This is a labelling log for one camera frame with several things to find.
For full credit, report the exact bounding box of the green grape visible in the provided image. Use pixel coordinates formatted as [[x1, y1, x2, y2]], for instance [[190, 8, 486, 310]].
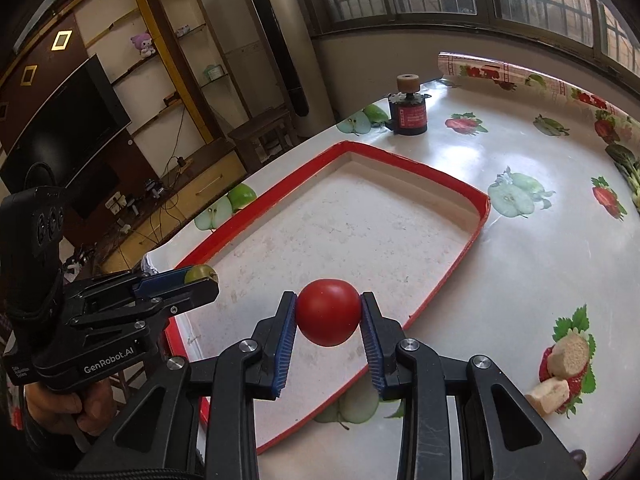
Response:
[[183, 264, 218, 284]]

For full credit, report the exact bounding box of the fruit-print tablecloth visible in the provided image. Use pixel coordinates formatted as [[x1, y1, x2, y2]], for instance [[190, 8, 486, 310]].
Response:
[[142, 53, 639, 479]]

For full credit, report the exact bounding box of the beige cork cube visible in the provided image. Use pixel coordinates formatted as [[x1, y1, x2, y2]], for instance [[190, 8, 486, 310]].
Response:
[[525, 377, 570, 417]]

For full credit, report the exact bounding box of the barred window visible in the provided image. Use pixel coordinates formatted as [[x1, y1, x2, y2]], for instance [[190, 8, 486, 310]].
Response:
[[299, 0, 639, 92]]

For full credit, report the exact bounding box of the wooden wall shelf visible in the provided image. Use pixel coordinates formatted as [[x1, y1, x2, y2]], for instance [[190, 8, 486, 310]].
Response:
[[72, 0, 250, 177]]

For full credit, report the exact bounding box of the red tomato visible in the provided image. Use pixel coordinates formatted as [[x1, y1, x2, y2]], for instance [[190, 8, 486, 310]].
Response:
[[295, 278, 361, 347]]

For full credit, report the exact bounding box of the red-rimmed white tray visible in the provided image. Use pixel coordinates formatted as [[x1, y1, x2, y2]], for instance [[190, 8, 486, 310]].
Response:
[[162, 140, 493, 456]]

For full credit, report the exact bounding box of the black television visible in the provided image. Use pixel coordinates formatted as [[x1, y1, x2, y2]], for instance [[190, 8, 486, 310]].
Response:
[[1, 55, 131, 193]]

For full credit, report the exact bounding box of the beige cork cylinder upper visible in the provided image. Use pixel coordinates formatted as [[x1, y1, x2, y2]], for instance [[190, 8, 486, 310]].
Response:
[[547, 333, 590, 379]]

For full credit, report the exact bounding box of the dark plum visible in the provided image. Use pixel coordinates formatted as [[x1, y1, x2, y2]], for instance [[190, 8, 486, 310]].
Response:
[[570, 448, 587, 470]]

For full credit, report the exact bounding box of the person's left hand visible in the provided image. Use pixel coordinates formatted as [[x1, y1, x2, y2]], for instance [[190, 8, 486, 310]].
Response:
[[24, 379, 116, 436]]

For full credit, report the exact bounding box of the wooden stool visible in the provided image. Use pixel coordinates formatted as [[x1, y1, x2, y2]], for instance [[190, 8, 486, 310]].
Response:
[[228, 105, 299, 174]]

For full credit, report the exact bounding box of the green vegetable stalk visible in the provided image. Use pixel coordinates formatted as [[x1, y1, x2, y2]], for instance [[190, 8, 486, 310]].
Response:
[[605, 143, 640, 211]]

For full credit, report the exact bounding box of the dark red jar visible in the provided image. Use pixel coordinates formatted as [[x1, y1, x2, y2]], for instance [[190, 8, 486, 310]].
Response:
[[387, 74, 428, 136]]

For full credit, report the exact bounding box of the white tower air conditioner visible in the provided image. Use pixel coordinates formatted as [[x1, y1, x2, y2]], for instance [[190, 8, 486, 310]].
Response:
[[246, 0, 334, 138]]

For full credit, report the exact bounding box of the purple plush toy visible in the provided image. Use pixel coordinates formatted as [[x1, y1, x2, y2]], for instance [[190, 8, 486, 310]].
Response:
[[130, 32, 156, 58]]

